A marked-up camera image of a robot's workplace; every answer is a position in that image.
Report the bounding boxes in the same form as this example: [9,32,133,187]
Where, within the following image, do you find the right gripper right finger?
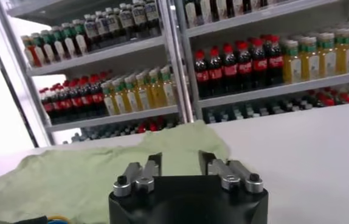
[198,150,264,195]

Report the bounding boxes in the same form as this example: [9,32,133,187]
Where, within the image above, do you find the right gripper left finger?
[112,153,163,198]

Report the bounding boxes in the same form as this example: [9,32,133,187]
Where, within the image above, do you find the green t-shirt with print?
[0,119,232,224]

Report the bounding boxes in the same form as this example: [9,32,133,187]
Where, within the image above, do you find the red cap cola bottle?
[50,86,64,121]
[91,74,105,116]
[266,35,284,86]
[40,88,55,122]
[250,38,268,89]
[208,46,223,96]
[195,49,210,98]
[71,79,84,118]
[236,40,252,91]
[60,82,74,119]
[81,76,95,116]
[222,43,238,94]

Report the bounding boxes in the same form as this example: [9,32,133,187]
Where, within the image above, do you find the grey metal shelf rack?
[0,0,193,145]
[174,0,349,122]

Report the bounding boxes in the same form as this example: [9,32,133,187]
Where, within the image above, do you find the dark bottle blue white label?
[131,0,148,34]
[83,14,100,51]
[106,7,122,43]
[145,0,161,31]
[95,11,111,46]
[119,2,135,39]

